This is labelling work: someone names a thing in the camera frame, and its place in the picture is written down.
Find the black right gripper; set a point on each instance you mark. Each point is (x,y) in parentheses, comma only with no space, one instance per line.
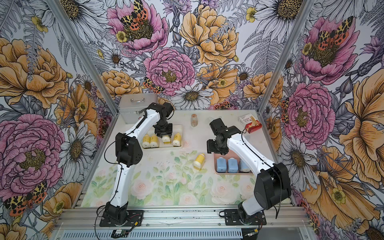
(210,148)

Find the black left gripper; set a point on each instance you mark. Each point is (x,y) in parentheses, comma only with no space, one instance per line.
(167,132)

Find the yellow pencil sharpener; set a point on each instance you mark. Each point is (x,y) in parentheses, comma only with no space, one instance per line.
(146,143)
(154,141)
(166,139)
(199,161)
(177,141)

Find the blue pencil sharpener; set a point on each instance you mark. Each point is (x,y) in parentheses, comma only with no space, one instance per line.
(233,166)
(221,165)
(244,167)

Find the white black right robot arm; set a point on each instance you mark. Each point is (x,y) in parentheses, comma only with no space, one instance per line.
(273,184)

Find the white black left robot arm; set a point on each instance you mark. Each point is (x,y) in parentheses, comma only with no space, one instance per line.
(129,153)

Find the red white small box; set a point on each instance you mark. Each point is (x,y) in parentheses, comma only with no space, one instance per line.
(250,122)

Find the white plastic tray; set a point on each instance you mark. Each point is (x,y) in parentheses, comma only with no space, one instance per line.
(176,129)

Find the pink plastic tray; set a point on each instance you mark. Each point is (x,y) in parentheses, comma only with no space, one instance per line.
(231,154)

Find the small glass bottle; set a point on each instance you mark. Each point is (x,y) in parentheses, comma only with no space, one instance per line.
(194,120)

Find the silver metal case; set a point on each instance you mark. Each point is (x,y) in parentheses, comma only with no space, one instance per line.
(131,104)

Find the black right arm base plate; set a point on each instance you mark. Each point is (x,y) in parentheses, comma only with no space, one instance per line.
(236,217)

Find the aluminium rail frame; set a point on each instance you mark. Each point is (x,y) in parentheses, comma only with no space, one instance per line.
(185,223)

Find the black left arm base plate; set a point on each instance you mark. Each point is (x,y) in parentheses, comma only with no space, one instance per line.
(131,218)

